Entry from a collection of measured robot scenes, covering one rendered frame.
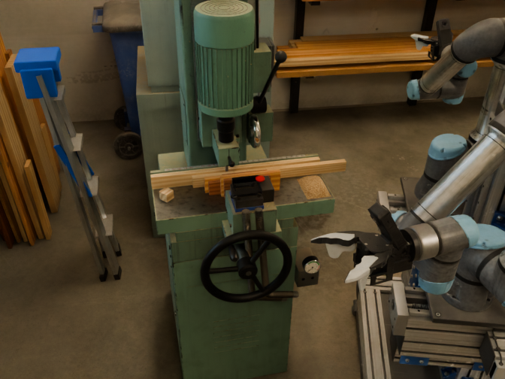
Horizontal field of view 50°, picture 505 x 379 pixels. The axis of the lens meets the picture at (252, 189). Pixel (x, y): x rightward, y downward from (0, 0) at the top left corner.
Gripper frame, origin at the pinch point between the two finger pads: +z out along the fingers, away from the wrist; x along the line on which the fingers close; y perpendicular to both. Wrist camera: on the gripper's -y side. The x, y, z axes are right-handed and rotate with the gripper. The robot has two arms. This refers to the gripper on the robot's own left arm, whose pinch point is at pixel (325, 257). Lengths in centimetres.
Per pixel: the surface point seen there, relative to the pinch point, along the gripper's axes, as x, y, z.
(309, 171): 77, 22, -33
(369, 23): 281, 18, -179
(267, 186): 60, 15, -11
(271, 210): 55, 21, -10
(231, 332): 74, 83, 1
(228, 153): 75, 8, -3
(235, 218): 56, 22, 1
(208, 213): 68, 25, 7
